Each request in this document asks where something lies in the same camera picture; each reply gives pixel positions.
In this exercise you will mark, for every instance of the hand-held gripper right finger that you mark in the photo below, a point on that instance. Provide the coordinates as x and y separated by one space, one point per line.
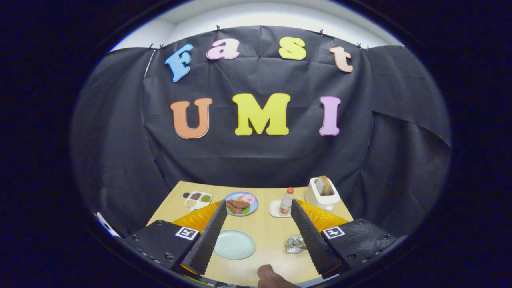
312 240

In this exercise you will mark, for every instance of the clear water bottle red cap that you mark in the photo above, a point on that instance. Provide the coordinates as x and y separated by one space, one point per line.
286 204

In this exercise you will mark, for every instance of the brown meat slice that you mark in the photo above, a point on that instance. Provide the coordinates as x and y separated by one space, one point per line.
241 203
234 209

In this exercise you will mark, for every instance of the pale green plate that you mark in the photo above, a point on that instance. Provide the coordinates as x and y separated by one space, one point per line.
234 244

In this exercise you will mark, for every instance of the blue food plate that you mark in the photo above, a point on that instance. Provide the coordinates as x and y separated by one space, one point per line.
252 206

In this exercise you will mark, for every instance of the toast slices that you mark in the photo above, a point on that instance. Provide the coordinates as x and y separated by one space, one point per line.
324 184

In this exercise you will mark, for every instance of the white divided seasoning dish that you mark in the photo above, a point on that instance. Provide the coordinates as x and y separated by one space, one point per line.
198 200

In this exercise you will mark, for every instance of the white toaster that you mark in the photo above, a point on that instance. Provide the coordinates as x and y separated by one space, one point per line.
320 200

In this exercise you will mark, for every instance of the pink ham slice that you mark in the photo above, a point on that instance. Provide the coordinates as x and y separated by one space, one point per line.
248 198

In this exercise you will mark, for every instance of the white square coaster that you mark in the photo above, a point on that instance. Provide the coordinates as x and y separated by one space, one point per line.
274 210

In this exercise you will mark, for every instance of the white paper sheet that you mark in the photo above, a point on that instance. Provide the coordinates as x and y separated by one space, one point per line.
106 224

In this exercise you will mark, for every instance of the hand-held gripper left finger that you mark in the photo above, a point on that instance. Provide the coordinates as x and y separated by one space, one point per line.
210 244

